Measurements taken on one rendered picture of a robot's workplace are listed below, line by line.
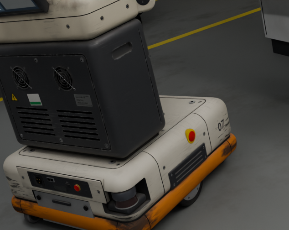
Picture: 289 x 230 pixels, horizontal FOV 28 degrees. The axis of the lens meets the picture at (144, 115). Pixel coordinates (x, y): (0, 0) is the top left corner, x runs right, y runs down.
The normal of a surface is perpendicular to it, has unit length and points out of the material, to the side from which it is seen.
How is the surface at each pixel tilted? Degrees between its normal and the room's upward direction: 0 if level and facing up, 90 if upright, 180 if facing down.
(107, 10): 90
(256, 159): 0
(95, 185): 90
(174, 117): 0
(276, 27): 90
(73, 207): 90
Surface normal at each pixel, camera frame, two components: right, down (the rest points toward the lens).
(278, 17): -0.89, 0.34
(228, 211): -0.23, -0.91
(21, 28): -0.59, 0.42
